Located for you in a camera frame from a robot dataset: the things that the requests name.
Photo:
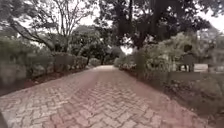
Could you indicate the red brick path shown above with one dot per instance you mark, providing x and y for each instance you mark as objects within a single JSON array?
[{"x": 110, "y": 100}]

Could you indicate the overgrown hedge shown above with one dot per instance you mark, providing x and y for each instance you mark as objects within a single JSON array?
[{"x": 160, "y": 60}]

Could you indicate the group of trees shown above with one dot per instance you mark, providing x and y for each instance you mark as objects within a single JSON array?
[
  {"x": 150, "y": 20},
  {"x": 60, "y": 26}
]

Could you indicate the dark dirt strip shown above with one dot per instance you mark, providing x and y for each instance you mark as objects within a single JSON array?
[{"x": 43, "y": 78}]

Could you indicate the trimmed hedge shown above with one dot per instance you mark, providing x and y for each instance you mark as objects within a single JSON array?
[{"x": 40, "y": 63}]

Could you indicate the dirt verge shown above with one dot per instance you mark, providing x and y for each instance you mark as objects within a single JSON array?
[{"x": 190, "y": 106}]

